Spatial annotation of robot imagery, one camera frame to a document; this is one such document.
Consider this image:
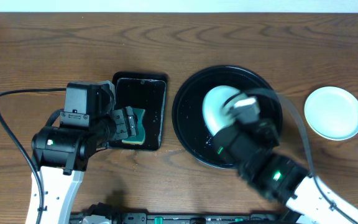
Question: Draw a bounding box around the green yellow sponge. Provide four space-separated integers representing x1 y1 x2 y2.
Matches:
122 108 145 145

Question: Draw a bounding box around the light blue plate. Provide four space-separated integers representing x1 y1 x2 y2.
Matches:
202 85 247 136
304 86 358 141

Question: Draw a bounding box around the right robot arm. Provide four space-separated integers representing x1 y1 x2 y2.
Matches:
213 124 358 223

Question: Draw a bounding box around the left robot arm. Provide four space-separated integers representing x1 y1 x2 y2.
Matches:
26 107 144 223

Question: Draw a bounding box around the black rectangular tray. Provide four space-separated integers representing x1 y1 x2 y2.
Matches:
108 72 167 151

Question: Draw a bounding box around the black round tray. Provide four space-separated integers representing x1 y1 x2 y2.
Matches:
172 65 283 169

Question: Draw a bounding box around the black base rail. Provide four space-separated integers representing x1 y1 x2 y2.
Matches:
68 203 294 224

